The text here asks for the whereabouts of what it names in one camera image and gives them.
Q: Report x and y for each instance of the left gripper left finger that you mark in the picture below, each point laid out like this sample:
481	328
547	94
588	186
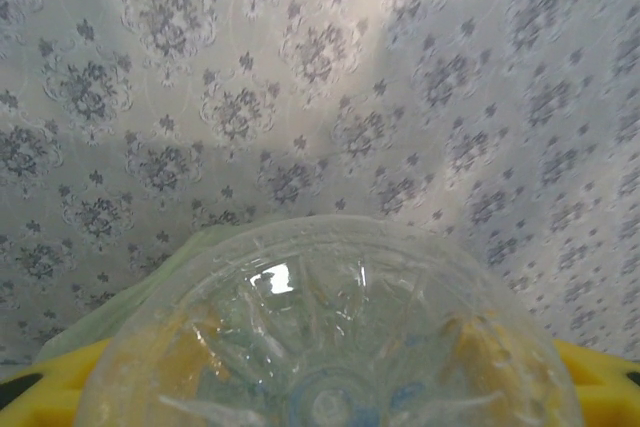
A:
40	397

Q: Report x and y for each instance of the green-lined waste bin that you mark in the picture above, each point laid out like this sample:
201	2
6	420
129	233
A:
125	307

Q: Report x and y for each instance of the blue label bottle blue cap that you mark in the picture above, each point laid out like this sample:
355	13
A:
320	322

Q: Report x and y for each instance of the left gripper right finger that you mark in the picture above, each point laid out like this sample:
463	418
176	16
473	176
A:
610	397

